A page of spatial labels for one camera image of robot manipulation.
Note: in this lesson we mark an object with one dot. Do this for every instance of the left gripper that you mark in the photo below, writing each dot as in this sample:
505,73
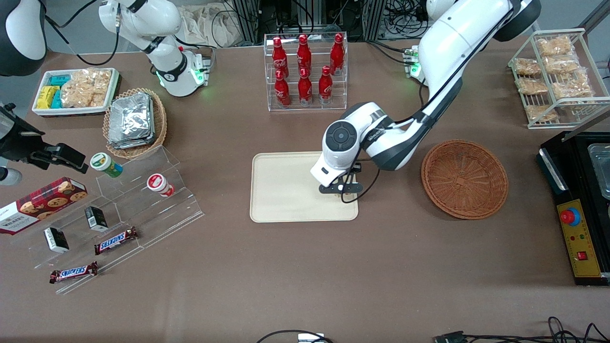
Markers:
357,167

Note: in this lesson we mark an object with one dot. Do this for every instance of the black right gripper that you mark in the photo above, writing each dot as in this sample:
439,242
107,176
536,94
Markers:
18,144

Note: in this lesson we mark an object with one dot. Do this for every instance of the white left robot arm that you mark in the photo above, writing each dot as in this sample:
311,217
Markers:
452,43

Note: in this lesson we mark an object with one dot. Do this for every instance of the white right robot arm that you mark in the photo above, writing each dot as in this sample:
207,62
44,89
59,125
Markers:
157,19

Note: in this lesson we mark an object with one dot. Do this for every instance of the white rectangular snack tray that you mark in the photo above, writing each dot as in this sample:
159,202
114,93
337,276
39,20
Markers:
71,111

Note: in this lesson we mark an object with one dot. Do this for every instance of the cream plastic tray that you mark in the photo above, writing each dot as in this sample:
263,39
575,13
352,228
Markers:
286,190

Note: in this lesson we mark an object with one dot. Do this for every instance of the oval wicker basket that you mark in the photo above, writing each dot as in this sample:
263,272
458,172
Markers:
160,119

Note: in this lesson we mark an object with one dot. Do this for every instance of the round brown wicker basket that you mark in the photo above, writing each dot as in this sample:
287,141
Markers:
464,181

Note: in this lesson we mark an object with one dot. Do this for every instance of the red tartan cookie box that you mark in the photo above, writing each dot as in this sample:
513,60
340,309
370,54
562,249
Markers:
43,205

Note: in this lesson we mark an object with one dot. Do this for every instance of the green lidded cup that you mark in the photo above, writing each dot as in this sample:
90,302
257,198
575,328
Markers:
106,164

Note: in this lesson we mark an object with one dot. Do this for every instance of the teal snack pack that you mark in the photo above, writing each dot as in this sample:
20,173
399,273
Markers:
59,79
57,100

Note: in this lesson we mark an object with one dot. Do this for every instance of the yellow snack pack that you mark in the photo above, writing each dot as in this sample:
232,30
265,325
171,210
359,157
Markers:
45,96

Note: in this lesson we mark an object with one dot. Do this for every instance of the small black box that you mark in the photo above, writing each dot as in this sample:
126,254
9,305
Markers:
56,239
96,218

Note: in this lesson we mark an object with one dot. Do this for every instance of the clear bag of crackers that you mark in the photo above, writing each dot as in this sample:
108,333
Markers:
86,88

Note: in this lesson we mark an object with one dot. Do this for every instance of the silver foil packs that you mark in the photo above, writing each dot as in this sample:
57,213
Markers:
131,121

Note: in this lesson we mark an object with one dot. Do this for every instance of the clear acrylic bottle rack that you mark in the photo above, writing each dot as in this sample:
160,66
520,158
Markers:
310,106

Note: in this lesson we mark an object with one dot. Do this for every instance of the Snickers chocolate bar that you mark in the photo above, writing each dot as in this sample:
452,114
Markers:
74,272
116,240

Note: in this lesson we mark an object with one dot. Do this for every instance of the red Coca-Cola bottle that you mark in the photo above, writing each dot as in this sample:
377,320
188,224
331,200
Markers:
282,89
278,55
303,52
305,87
325,85
337,52

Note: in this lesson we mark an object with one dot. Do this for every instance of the clear acrylic step shelf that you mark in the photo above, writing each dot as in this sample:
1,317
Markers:
143,214

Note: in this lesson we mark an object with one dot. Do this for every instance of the red lidded cup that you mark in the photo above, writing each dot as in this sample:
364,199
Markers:
159,184

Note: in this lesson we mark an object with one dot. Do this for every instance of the cream cloth bag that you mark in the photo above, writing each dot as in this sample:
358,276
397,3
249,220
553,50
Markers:
209,24

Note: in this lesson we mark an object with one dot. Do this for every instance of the bagged beige snack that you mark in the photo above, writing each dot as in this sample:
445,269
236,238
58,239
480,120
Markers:
554,46
532,85
541,113
571,88
527,66
558,64

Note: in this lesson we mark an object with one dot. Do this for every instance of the red emergency stop button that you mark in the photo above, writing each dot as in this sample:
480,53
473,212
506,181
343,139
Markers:
570,216

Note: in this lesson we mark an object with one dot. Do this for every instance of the black box appliance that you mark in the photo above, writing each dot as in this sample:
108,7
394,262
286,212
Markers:
579,181

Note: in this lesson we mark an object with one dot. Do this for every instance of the yellow control panel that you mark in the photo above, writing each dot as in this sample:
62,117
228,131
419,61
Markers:
579,271

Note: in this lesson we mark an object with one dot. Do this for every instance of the clear plastic container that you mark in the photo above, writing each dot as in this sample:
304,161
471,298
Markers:
600,171

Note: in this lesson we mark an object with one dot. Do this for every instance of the red rocker switch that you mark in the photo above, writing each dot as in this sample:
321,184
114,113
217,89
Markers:
582,256

